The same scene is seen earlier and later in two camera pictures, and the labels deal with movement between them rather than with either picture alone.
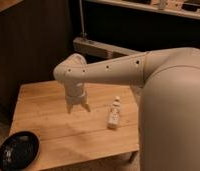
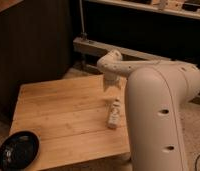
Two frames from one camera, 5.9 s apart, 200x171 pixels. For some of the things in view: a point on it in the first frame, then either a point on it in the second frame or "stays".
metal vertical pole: x=83 y=34 stays
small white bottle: x=114 y=114 stays
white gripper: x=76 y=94 → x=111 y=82
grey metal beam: x=100 y=49 stays
